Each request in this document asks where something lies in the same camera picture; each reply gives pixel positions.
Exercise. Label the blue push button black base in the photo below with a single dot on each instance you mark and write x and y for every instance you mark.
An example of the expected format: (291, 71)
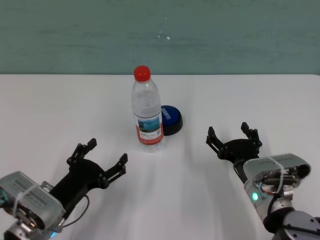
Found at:
(172, 122)

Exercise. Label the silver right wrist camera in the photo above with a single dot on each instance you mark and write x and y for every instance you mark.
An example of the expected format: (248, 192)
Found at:
(287, 162)

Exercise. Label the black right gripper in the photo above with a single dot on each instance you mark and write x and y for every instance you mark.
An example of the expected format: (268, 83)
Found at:
(240, 150)

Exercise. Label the white zip tie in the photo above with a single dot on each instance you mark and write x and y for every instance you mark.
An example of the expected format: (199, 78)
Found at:
(23, 197)
(278, 167)

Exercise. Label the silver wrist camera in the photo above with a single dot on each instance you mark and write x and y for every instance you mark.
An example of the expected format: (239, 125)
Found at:
(37, 200)
(287, 162)

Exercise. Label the clear water bottle red cap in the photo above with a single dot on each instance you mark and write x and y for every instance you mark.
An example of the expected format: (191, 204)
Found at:
(147, 125)

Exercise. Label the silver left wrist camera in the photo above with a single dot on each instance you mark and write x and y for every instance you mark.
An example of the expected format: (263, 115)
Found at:
(37, 200)

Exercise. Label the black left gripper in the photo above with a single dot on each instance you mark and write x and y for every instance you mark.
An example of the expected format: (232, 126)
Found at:
(80, 177)

